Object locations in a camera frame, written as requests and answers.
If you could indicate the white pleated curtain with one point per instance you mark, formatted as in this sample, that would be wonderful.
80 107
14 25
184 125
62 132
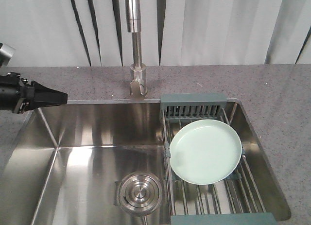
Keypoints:
173 32

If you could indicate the stainless steel sink basin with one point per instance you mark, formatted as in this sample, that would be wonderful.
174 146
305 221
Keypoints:
68 161

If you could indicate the light green round plate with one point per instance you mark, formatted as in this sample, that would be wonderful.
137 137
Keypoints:
205 152

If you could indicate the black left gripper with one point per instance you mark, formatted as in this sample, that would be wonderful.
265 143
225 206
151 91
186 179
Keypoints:
16 94

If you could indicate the round steel sink drain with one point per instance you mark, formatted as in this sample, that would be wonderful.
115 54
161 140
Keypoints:
139 193

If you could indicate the grey sink drying rack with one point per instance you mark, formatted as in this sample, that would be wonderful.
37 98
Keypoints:
245 197

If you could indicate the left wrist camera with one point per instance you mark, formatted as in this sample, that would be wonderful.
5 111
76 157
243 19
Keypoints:
6 53

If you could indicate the stainless steel faucet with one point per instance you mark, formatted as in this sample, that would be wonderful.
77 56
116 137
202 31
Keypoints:
138 88

